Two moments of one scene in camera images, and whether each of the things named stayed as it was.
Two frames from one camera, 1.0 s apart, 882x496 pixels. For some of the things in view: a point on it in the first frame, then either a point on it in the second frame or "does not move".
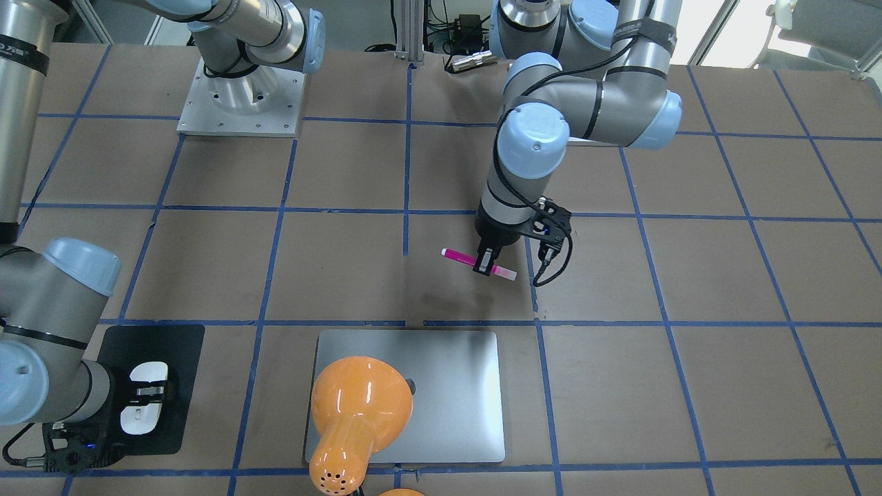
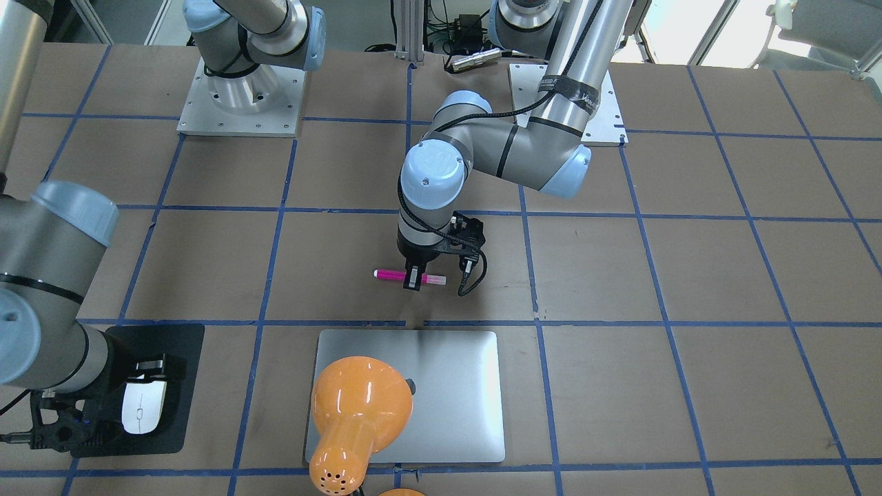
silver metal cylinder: [481, 58] does not move
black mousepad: [125, 347] does not move
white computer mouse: [138, 419] does not move
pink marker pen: [471, 260] → [399, 275]
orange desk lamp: [360, 405] does not move
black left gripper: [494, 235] → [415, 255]
